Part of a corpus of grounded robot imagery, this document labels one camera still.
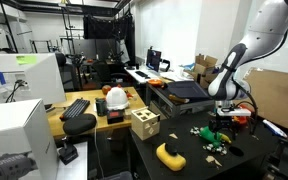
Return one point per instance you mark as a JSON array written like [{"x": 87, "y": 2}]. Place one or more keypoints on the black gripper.
[{"x": 221, "y": 124}]

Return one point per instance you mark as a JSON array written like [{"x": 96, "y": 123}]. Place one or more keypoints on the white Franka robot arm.
[{"x": 264, "y": 30}]

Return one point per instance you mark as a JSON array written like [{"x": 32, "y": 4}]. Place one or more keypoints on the empty orange bowl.
[{"x": 155, "y": 82}]

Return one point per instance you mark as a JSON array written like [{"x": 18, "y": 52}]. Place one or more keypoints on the green yellow plush toy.
[{"x": 206, "y": 134}]

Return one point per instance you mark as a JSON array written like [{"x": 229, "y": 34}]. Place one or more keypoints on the small wooden shape piece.
[
  {"x": 173, "y": 136},
  {"x": 218, "y": 163},
  {"x": 210, "y": 159}
]

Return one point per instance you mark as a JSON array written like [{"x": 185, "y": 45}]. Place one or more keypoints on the grey metal shelf table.
[{"x": 180, "y": 106}]

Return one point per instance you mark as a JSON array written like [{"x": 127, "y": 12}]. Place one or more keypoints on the black rubber knob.
[{"x": 171, "y": 149}]

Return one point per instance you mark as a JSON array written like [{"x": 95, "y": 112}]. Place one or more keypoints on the white marker pen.
[{"x": 274, "y": 128}]

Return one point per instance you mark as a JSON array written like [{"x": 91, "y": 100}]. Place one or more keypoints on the closed cardboard box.
[{"x": 208, "y": 80}]

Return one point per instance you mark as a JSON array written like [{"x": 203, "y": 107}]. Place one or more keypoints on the brown cardboard panel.
[{"x": 277, "y": 96}]

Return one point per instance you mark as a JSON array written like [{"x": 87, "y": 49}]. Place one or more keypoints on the open cardboard box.
[{"x": 205, "y": 63}]

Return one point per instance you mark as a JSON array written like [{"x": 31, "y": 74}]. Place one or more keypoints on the wooden shape sorter box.
[{"x": 145, "y": 125}]

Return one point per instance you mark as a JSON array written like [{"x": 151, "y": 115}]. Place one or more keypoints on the small tan box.
[{"x": 128, "y": 114}]

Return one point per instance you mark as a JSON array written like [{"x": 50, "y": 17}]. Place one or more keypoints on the small black keyboard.
[{"x": 142, "y": 74}]

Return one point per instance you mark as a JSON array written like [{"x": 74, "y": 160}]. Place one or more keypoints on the black computer monitor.
[{"x": 154, "y": 60}]

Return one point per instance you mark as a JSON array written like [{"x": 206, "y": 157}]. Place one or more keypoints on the white desk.
[{"x": 134, "y": 76}]

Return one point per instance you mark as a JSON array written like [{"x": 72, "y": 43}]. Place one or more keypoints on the black box red label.
[{"x": 115, "y": 117}]

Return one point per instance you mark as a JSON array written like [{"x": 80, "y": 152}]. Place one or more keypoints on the white hard hat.
[{"x": 117, "y": 98}]

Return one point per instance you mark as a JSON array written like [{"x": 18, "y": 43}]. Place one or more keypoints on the dark mug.
[{"x": 101, "y": 107}]

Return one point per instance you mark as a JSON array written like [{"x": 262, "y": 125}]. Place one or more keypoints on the orange ball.
[{"x": 106, "y": 89}]

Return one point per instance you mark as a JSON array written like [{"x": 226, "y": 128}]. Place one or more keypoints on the wooden desk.
[{"x": 90, "y": 128}]

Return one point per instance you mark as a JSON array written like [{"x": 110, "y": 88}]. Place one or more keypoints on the black mesh office chair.
[{"x": 105, "y": 71}]

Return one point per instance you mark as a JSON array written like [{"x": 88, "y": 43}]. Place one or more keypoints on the black padded chair headrest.
[{"x": 79, "y": 124}]

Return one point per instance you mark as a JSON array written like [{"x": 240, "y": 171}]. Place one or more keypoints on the large black keyboard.
[{"x": 74, "y": 109}]

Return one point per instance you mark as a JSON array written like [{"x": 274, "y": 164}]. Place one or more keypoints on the black joystick controller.
[{"x": 67, "y": 152}]

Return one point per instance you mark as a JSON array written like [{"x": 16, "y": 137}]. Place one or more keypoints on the black curtain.
[{"x": 107, "y": 26}]

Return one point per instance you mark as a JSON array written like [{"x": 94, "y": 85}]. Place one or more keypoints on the white computer monitor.
[{"x": 44, "y": 80}]

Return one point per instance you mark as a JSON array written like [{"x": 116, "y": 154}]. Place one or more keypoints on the large white box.
[{"x": 14, "y": 130}]

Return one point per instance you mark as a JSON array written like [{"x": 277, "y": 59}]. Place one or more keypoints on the green sticky note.
[{"x": 26, "y": 60}]

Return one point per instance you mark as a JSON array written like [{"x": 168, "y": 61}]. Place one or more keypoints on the grey Unitree device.
[{"x": 7, "y": 166}]

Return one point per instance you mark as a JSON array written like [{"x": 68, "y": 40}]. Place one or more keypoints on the blue tape strip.
[{"x": 1, "y": 77}]

